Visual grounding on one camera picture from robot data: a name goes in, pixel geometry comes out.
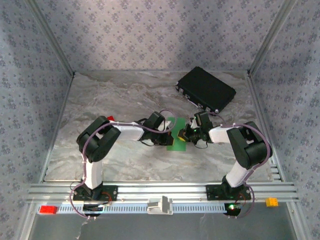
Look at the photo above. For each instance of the green paper sheet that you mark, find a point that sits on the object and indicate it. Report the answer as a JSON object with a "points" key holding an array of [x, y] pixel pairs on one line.
{"points": [[181, 147]]}

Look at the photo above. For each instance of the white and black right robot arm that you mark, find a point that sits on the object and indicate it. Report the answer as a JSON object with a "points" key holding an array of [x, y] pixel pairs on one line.
{"points": [[220, 135]]}

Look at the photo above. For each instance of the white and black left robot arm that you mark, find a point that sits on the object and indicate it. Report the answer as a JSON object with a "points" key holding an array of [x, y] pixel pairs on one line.
{"points": [[130, 130]]}

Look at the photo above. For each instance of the black hard case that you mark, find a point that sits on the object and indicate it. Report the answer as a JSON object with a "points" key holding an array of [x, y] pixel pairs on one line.
{"points": [[207, 87]]}

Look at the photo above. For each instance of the small red flat brick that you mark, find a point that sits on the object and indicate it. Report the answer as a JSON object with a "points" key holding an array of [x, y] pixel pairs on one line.
{"points": [[110, 118]]}

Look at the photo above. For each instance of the yellow toy brick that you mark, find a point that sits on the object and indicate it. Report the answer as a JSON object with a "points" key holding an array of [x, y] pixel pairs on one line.
{"points": [[271, 202]]}

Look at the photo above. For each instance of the red toy brick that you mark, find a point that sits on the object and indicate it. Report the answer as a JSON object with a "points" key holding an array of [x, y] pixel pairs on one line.
{"points": [[48, 209]]}

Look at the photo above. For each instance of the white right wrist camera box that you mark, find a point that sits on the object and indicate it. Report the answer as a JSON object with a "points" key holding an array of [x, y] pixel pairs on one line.
{"points": [[193, 123]]}

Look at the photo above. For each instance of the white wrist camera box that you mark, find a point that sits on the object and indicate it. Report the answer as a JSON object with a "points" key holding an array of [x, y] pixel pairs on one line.
{"points": [[170, 123], [193, 123]]}

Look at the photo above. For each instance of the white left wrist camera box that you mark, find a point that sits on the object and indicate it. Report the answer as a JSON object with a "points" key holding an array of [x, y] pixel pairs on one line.
{"points": [[170, 123]]}

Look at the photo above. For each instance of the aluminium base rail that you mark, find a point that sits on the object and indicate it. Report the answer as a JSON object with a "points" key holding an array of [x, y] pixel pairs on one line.
{"points": [[175, 191]]}

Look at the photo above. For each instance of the aluminium side rail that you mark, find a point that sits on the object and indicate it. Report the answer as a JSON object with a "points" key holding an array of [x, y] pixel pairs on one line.
{"points": [[256, 100], [66, 100]]}

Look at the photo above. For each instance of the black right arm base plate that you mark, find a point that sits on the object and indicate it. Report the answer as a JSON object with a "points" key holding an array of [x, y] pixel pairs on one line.
{"points": [[212, 192]]}

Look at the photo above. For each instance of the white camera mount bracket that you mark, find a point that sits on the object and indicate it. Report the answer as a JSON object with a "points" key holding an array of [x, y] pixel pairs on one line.
{"points": [[160, 206]]}

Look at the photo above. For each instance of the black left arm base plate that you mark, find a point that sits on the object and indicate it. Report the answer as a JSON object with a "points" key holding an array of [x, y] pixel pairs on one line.
{"points": [[112, 192]]}

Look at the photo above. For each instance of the aluminium frame post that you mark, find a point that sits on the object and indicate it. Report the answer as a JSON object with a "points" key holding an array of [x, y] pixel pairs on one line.
{"points": [[270, 37]]}

